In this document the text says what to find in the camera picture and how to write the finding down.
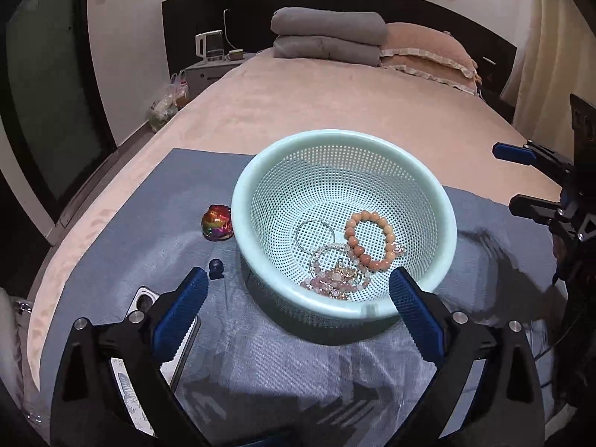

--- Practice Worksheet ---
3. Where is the plastic bag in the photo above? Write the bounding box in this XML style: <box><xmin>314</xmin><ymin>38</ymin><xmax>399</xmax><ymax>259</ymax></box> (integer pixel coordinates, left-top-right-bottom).
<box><xmin>148</xmin><ymin>72</ymin><xmax>191</xmax><ymax>131</ymax></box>

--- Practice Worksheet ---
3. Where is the pink ruffled pillow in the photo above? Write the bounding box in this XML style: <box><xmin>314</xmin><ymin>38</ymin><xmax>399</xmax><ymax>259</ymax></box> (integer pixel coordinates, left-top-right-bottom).
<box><xmin>379</xmin><ymin>22</ymin><xmax>480</xmax><ymax>96</ymax></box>

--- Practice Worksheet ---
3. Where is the beige curtain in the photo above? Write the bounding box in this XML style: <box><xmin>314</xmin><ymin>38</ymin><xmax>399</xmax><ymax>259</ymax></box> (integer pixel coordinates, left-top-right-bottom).
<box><xmin>500</xmin><ymin>0</ymin><xmax>596</xmax><ymax>150</ymax></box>

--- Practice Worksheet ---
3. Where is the pink crystal bead necklace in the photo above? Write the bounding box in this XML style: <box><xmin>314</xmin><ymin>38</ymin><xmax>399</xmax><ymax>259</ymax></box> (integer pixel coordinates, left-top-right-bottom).
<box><xmin>300</xmin><ymin>242</ymin><xmax>373</xmax><ymax>299</ymax></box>

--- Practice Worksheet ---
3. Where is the dark framed glass door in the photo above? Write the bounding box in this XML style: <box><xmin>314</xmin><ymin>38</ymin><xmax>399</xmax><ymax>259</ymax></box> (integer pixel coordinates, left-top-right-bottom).
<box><xmin>0</xmin><ymin>0</ymin><xmax>117</xmax><ymax>226</ymax></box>

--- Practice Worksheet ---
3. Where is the mint green plastic basket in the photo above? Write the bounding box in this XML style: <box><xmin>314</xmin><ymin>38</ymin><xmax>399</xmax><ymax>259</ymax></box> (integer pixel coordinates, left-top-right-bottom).
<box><xmin>231</xmin><ymin>129</ymin><xmax>458</xmax><ymax>333</ymax></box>

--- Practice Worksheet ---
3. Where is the blue grey cloth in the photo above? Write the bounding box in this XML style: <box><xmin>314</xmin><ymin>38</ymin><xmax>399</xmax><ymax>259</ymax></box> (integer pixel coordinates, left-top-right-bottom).
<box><xmin>39</xmin><ymin>148</ymin><xmax>571</xmax><ymax>447</ymax></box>

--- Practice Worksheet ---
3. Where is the iridescent red ornament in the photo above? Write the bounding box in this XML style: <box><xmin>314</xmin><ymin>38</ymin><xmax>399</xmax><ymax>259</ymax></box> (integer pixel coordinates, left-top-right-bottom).
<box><xmin>201</xmin><ymin>204</ymin><xmax>234</xmax><ymax>242</ymax></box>

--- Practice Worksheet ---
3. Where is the white nightstand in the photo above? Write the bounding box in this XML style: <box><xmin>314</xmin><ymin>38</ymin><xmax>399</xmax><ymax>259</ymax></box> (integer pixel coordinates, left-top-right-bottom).
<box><xmin>179</xmin><ymin>53</ymin><xmax>257</xmax><ymax>98</ymax></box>

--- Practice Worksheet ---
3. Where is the phone with butterfly case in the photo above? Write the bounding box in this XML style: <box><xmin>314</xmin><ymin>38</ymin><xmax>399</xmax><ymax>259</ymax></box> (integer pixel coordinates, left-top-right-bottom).
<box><xmin>109</xmin><ymin>285</ymin><xmax>202</xmax><ymax>438</ymax></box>

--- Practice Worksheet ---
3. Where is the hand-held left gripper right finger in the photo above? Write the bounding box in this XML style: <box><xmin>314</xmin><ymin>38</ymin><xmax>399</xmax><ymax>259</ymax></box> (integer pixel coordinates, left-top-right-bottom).
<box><xmin>389</xmin><ymin>267</ymin><xmax>546</xmax><ymax>447</ymax></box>

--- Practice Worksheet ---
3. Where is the white electric kettle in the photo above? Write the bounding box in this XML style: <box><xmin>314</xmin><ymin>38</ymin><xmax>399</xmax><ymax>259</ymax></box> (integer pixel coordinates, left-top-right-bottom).
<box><xmin>196</xmin><ymin>30</ymin><xmax>225</xmax><ymax>62</ymax></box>

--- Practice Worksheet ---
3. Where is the black headboard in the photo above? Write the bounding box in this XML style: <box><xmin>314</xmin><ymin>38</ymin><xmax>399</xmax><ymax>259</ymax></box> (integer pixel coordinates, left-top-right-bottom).
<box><xmin>161</xmin><ymin>0</ymin><xmax>519</xmax><ymax>122</ymax></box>

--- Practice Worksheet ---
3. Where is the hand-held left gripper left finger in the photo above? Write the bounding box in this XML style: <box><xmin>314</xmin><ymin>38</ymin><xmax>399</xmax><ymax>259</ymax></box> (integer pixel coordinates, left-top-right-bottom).
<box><xmin>50</xmin><ymin>267</ymin><xmax>209</xmax><ymax>447</ymax></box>

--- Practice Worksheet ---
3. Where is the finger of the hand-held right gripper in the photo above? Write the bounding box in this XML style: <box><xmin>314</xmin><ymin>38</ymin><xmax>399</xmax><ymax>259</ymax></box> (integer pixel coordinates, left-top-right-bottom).
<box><xmin>508</xmin><ymin>194</ymin><xmax>566</xmax><ymax>232</ymax></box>
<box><xmin>492</xmin><ymin>142</ymin><xmax>576</xmax><ymax>174</ymax></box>

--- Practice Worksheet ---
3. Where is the folded grey quilt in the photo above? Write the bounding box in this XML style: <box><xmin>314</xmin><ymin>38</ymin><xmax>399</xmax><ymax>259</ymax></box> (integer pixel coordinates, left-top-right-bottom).
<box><xmin>271</xmin><ymin>7</ymin><xmax>388</xmax><ymax>67</ymax></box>

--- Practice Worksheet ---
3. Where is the orange bead bracelet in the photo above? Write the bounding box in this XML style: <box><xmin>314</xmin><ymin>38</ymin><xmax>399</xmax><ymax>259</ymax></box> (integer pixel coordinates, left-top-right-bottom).
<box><xmin>345</xmin><ymin>211</ymin><xmax>407</xmax><ymax>272</ymax></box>

